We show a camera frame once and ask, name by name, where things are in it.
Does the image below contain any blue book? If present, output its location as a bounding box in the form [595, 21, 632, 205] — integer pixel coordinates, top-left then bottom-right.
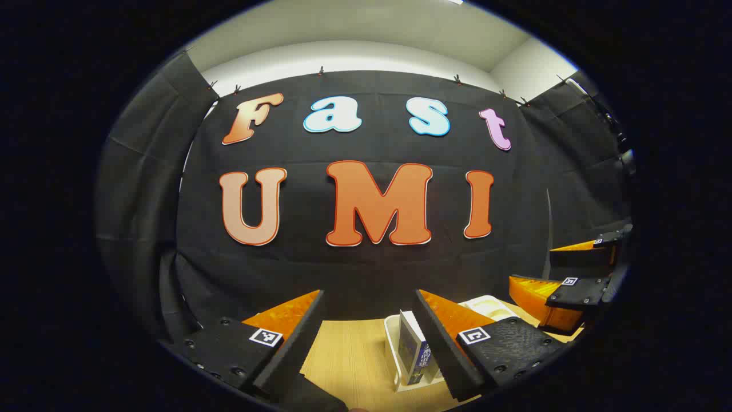
[399, 311, 441, 386]

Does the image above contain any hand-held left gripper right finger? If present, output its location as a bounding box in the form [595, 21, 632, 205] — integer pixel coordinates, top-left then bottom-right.
[413, 289, 568, 403]

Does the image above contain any white bookshelf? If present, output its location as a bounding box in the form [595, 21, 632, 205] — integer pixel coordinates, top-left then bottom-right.
[384, 295, 520, 393]

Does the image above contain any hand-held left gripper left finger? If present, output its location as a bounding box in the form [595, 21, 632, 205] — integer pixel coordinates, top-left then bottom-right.
[165, 289, 327, 402]

